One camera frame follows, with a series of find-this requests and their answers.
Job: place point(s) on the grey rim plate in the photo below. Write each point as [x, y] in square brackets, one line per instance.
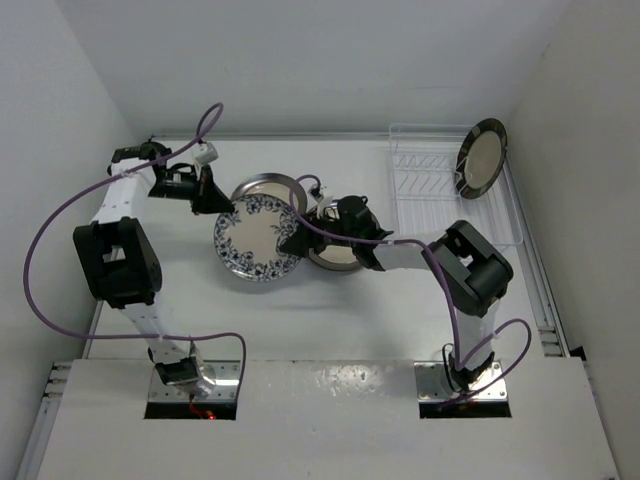
[334, 257]
[274, 184]

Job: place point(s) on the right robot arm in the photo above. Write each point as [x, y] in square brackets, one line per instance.
[473, 275]

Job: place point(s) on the blue floral plate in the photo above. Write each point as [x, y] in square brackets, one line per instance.
[248, 240]

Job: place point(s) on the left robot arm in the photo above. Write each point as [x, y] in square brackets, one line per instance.
[121, 266]

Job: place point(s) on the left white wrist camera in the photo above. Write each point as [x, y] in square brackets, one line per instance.
[204, 154]

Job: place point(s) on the brown striped rim plate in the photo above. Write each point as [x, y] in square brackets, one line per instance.
[481, 158]

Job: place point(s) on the grey rim plate left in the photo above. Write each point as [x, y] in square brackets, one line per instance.
[274, 184]

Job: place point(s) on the white wire dish rack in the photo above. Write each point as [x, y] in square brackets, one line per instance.
[422, 163]

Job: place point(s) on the metal base plate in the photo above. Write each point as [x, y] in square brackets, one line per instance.
[433, 387]
[226, 381]

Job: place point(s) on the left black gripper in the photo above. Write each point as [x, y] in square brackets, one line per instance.
[210, 198]

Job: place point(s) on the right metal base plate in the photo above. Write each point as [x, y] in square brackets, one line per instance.
[433, 387]

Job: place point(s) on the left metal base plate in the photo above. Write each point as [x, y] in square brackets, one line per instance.
[226, 381]

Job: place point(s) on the grey rim plate right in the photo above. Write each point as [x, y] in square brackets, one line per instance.
[334, 257]

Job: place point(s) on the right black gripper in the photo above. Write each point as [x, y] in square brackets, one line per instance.
[304, 239]

